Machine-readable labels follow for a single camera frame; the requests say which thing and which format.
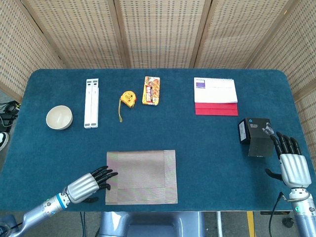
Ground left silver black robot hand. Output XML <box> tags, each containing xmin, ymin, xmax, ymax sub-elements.
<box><xmin>63</xmin><ymin>165</ymin><xmax>119</xmax><ymax>204</ymax></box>

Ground black product box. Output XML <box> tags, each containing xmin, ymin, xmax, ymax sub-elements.
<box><xmin>237</xmin><ymin>118</ymin><xmax>277</xmax><ymax>158</ymax></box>

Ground yellow floor tape strip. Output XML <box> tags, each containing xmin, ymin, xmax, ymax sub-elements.
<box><xmin>246</xmin><ymin>211</ymin><xmax>255</xmax><ymax>237</ymax></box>

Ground black and white shoe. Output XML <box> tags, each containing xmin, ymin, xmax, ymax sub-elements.
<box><xmin>0</xmin><ymin>131</ymin><xmax>10</xmax><ymax>151</ymax></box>

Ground bundle of floor cables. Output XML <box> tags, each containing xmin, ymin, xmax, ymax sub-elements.
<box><xmin>0</xmin><ymin>100</ymin><xmax>22</xmax><ymax>131</ymax></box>

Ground white folding laptop stand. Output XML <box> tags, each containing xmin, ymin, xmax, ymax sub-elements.
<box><xmin>83</xmin><ymin>78</ymin><xmax>99</xmax><ymax>129</ymax></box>

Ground woven folding screen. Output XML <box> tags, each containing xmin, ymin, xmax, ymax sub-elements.
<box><xmin>0</xmin><ymin>0</ymin><xmax>316</xmax><ymax>163</ymax></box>

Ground yellow food box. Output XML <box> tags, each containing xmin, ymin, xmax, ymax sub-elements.
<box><xmin>141</xmin><ymin>76</ymin><xmax>161</xmax><ymax>106</ymax></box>

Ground black cable under table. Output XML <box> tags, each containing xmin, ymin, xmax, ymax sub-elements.
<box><xmin>79</xmin><ymin>211</ymin><xmax>86</xmax><ymax>237</ymax></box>

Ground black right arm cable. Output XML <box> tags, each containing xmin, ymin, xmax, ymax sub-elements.
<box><xmin>268</xmin><ymin>192</ymin><xmax>284</xmax><ymax>237</ymax></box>

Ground blue table cloth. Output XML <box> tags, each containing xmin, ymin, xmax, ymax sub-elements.
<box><xmin>0</xmin><ymin>68</ymin><xmax>316</xmax><ymax>212</ymax></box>

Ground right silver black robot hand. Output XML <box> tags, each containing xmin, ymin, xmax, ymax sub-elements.
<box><xmin>265</xmin><ymin>131</ymin><xmax>312</xmax><ymax>190</ymax></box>

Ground grey woven placemat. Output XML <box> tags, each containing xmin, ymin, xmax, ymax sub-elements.
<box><xmin>105</xmin><ymin>150</ymin><xmax>179</xmax><ymax>205</ymax></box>

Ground white spiral desk calendar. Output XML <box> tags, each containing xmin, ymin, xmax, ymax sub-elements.
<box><xmin>193</xmin><ymin>77</ymin><xmax>238</xmax><ymax>104</ymax></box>

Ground white table leg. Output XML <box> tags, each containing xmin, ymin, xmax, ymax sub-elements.
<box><xmin>216</xmin><ymin>211</ymin><xmax>223</xmax><ymax>237</ymax></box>

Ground blue-grey robot torso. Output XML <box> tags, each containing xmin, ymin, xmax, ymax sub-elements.
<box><xmin>95</xmin><ymin>211</ymin><xmax>205</xmax><ymax>237</ymax></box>

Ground red folder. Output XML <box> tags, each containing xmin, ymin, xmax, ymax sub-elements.
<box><xmin>195</xmin><ymin>102</ymin><xmax>239</xmax><ymax>117</ymax></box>

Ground yellow tape measure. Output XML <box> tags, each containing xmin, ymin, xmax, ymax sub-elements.
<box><xmin>117</xmin><ymin>90</ymin><xmax>137</xmax><ymax>123</ymax></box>

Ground beige bowl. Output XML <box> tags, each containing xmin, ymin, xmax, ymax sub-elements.
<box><xmin>45</xmin><ymin>105</ymin><xmax>74</xmax><ymax>131</ymax></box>

